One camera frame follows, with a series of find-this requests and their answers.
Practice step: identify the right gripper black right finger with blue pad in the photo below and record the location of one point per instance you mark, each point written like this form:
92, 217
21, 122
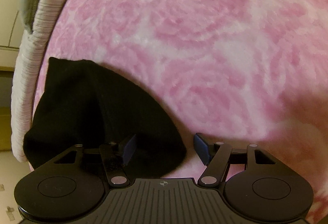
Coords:
216, 159

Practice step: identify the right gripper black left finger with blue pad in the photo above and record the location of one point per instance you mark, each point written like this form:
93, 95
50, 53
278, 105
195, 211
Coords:
115, 157

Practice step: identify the black garment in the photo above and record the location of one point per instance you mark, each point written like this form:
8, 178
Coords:
85, 103

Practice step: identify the pink floral blanket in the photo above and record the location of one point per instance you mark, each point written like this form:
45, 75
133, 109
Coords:
244, 71

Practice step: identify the white ribbed duvet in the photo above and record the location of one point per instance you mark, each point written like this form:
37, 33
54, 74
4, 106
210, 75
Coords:
27, 68

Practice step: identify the white wardrobe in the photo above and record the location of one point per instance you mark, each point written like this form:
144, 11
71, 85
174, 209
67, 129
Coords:
11, 33

